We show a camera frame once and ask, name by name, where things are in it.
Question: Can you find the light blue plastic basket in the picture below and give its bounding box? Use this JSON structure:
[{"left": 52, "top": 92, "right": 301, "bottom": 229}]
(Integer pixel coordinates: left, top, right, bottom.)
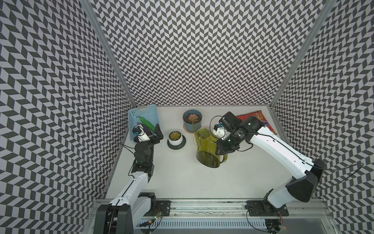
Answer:
[{"left": 128, "top": 104, "right": 161, "bottom": 144}]

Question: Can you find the green transparent watering can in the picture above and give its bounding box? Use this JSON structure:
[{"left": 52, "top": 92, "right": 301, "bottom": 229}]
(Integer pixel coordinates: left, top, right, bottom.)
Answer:
[{"left": 192, "top": 124, "right": 228, "bottom": 168}]

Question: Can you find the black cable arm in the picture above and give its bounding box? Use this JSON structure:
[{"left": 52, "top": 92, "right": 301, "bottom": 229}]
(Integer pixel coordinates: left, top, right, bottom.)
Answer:
[
  {"left": 120, "top": 142, "right": 137, "bottom": 156},
  {"left": 321, "top": 162, "right": 364, "bottom": 182}
]

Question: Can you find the red candy bag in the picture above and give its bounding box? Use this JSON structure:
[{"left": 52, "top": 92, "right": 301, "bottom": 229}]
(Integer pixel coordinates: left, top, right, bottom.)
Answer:
[{"left": 237, "top": 110, "right": 277, "bottom": 135}]

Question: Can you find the purple toy eggplant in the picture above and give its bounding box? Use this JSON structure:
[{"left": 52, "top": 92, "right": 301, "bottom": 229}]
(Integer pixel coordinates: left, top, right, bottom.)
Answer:
[{"left": 137, "top": 122, "right": 153, "bottom": 136}]

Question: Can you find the white pot yellow-green succulent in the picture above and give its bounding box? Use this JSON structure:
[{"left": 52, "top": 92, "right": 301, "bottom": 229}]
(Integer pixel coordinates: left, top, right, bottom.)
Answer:
[{"left": 168, "top": 130, "right": 182, "bottom": 140}]

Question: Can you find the blue-grey plant pot pink succulent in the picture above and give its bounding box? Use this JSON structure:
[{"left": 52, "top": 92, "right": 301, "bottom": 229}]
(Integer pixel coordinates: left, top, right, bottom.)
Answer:
[{"left": 183, "top": 109, "right": 202, "bottom": 132}]

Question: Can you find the green toy cucumber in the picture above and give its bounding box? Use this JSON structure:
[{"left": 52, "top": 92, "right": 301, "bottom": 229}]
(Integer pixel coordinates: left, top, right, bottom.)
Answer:
[{"left": 136, "top": 116, "right": 157, "bottom": 132}]

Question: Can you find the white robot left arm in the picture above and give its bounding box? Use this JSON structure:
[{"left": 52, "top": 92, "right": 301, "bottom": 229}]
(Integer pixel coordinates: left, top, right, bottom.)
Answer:
[{"left": 93, "top": 124, "right": 164, "bottom": 234}]

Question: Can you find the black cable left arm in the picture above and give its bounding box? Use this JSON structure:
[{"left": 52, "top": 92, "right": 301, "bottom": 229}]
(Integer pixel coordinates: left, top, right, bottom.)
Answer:
[{"left": 120, "top": 142, "right": 137, "bottom": 156}]

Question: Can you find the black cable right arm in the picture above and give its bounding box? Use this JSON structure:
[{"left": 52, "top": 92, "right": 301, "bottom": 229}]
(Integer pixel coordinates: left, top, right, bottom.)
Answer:
[{"left": 321, "top": 162, "right": 364, "bottom": 182}]

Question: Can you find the cork coaster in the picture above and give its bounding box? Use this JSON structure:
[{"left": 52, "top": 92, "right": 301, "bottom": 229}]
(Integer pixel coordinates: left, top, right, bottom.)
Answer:
[{"left": 183, "top": 124, "right": 194, "bottom": 134}]

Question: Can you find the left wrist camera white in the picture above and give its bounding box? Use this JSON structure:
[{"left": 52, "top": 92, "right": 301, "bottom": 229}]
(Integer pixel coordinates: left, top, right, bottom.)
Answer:
[{"left": 132, "top": 125, "right": 150, "bottom": 143}]

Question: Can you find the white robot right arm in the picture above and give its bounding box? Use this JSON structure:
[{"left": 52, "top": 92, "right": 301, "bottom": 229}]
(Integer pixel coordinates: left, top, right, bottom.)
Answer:
[{"left": 213, "top": 112, "right": 326, "bottom": 216}]

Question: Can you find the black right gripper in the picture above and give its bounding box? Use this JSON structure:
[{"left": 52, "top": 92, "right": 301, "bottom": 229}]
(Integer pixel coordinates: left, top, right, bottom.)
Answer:
[{"left": 215, "top": 129, "right": 245, "bottom": 155}]

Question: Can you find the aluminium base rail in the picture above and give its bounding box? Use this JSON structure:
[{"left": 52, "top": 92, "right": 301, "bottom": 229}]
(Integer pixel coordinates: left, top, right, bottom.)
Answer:
[{"left": 87, "top": 198, "right": 334, "bottom": 234}]

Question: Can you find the dark round saucer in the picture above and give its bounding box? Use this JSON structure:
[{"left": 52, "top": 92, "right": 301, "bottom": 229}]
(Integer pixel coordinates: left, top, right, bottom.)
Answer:
[{"left": 167, "top": 135, "right": 187, "bottom": 150}]

